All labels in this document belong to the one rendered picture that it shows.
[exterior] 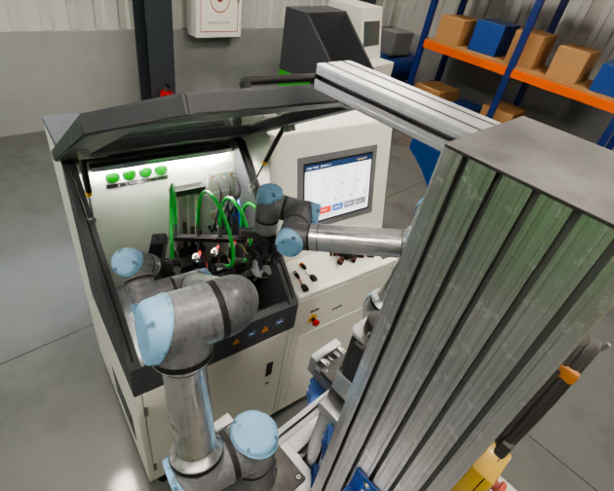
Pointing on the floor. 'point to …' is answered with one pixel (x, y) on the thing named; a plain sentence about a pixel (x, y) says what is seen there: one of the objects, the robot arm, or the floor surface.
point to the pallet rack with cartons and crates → (526, 65)
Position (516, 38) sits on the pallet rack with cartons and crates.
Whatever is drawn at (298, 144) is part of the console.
